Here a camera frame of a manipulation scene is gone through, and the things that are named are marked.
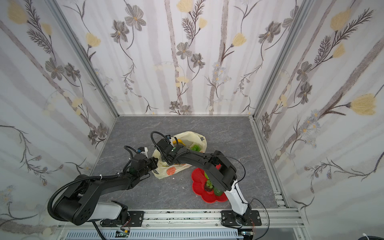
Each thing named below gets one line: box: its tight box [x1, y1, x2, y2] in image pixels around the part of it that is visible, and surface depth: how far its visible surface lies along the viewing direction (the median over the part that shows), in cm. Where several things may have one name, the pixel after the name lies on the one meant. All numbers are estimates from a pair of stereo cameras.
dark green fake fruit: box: [213, 187, 224, 197], surface depth 80 cm
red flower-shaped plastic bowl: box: [191, 168, 228, 204], surface depth 85 cm
